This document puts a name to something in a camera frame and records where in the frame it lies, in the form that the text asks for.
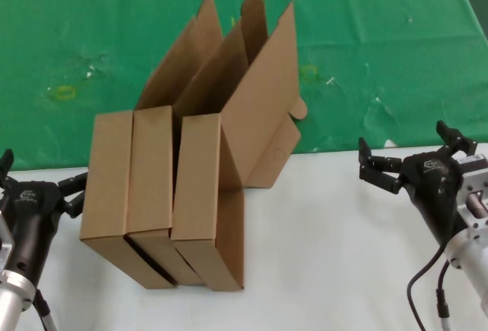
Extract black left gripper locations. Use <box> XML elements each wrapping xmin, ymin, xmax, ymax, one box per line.
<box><xmin>0</xmin><ymin>149</ymin><xmax>91</xmax><ymax>282</ymax></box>

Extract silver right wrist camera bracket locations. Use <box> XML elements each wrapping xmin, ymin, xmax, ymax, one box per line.
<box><xmin>455</xmin><ymin>153</ymin><xmax>488</xmax><ymax>241</ymax></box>

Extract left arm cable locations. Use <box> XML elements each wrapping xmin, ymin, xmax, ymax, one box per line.
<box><xmin>34</xmin><ymin>287</ymin><xmax>59</xmax><ymax>331</ymax></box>

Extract green table cloth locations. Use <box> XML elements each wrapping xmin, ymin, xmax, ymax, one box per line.
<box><xmin>0</xmin><ymin>0</ymin><xmax>488</xmax><ymax>175</ymax></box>

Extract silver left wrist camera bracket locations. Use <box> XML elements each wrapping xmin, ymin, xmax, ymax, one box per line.
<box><xmin>0</xmin><ymin>212</ymin><xmax>15</xmax><ymax>271</ymax></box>

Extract grey cable with black plug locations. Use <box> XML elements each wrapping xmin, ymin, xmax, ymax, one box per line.
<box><xmin>435</xmin><ymin>261</ymin><xmax>453</xmax><ymax>331</ymax></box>

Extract brown cardboard box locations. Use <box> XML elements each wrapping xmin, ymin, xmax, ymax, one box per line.
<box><xmin>124</xmin><ymin>0</ymin><xmax>268</xmax><ymax>287</ymax></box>
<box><xmin>169</xmin><ymin>0</ymin><xmax>308</xmax><ymax>292</ymax></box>
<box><xmin>79</xmin><ymin>0</ymin><xmax>224</xmax><ymax>291</ymax></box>

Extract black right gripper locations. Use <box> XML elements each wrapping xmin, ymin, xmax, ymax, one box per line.
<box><xmin>358</xmin><ymin>120</ymin><xmax>477</xmax><ymax>251</ymax></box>

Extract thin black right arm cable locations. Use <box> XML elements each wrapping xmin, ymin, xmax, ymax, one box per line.
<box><xmin>405</xmin><ymin>245</ymin><xmax>451</xmax><ymax>331</ymax></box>

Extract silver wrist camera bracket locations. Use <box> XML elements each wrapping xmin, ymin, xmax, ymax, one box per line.
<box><xmin>0</xmin><ymin>212</ymin><xmax>15</xmax><ymax>271</ymax></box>
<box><xmin>455</xmin><ymin>153</ymin><xmax>488</xmax><ymax>241</ymax></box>

